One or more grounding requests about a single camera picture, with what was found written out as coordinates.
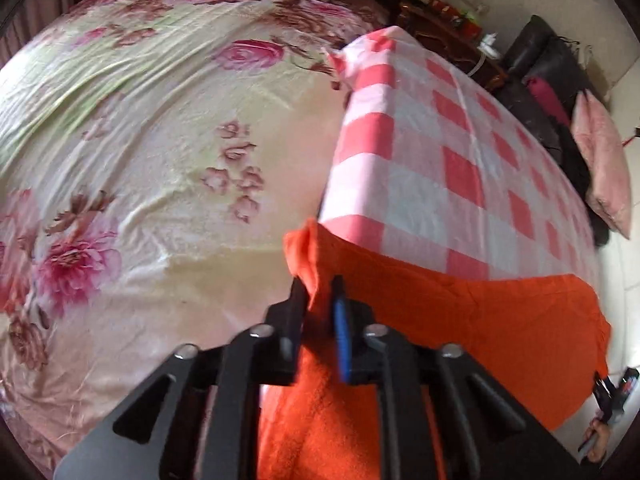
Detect orange fleece pant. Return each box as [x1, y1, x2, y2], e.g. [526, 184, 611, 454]
[257, 221, 611, 479]

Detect person's right hand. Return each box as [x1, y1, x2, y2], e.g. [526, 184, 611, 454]
[578, 418, 611, 464]

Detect pink pillow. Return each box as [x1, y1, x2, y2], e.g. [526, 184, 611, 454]
[570, 90, 632, 240]

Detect pink white checkered cloth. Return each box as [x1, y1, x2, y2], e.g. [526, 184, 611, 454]
[319, 26, 597, 284]

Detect floral bed sheet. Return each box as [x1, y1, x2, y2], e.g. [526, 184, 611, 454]
[1, 0, 386, 476]

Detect magenta garment on chair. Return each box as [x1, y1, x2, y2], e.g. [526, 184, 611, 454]
[525, 77, 570, 128]

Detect black leather armchair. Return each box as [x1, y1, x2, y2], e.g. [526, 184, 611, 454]
[491, 14, 612, 247]

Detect dark wooden nightstand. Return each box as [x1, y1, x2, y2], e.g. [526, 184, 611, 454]
[396, 1, 508, 92]

